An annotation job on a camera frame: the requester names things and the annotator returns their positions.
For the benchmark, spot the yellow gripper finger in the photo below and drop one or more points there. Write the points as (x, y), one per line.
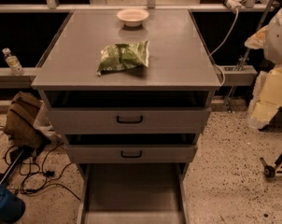
(267, 98)
(257, 41)

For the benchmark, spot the green jalapeno chip bag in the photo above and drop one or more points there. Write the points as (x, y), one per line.
(119, 57)

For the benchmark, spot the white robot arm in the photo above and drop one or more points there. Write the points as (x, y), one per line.
(273, 40)

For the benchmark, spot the grey drawer cabinet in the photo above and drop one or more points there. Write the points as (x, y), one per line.
(130, 105)

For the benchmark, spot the bottom open grey drawer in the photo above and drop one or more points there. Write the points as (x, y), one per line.
(133, 193)

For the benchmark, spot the middle grey drawer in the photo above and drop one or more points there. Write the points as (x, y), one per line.
(131, 153)

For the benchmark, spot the top grey drawer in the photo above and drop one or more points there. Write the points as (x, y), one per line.
(128, 120)

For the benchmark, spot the brown bag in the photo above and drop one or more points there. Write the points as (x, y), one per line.
(21, 117)

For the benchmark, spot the metal tripod pole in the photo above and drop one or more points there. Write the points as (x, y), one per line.
(243, 59)

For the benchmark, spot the black wheeled stand leg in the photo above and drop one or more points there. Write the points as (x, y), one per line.
(269, 170)

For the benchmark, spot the white bowl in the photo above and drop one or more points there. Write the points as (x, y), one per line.
(132, 17)

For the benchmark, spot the clear plastic bottle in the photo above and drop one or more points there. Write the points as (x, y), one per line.
(13, 62)

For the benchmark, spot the blue vacuum cleaner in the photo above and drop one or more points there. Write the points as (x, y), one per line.
(11, 206)

